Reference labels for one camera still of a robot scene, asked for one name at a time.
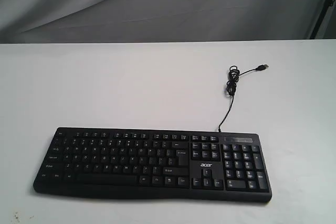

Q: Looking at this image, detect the black USB cable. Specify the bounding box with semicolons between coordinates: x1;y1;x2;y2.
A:
217;63;270;133

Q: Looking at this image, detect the black stand pole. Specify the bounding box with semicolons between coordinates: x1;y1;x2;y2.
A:
309;0;335;39

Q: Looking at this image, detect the grey backdrop cloth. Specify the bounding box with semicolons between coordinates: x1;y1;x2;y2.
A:
1;0;324;44

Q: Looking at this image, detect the black acer keyboard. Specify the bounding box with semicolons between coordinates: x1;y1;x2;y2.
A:
33;127;272;203

